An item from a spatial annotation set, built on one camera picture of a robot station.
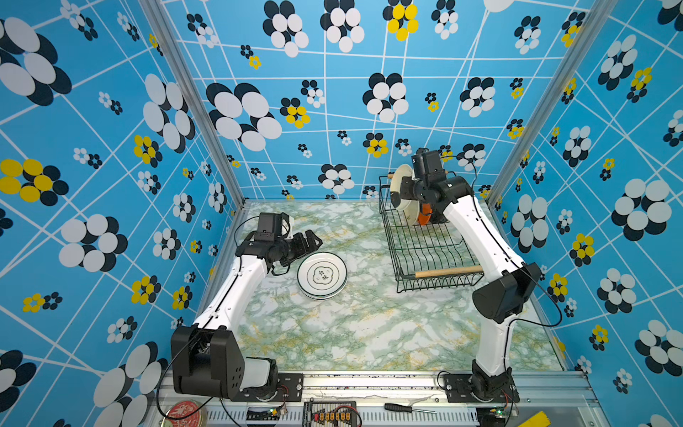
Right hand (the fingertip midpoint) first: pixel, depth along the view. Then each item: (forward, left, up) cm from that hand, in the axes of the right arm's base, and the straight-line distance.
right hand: (411, 184), depth 84 cm
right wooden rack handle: (-26, -2, -11) cm, 28 cm away
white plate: (-18, +30, -27) cm, 44 cm away
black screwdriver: (-56, +4, -30) cm, 64 cm away
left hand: (-15, +31, -11) cm, 36 cm away
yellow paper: (-58, -30, -30) cm, 72 cm away
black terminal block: (-58, +25, -28) cm, 69 cm away
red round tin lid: (-57, +63, -26) cm, 89 cm away
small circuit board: (-58, +41, -30) cm, 77 cm away
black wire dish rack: (-10, -7, -27) cm, 30 cm away
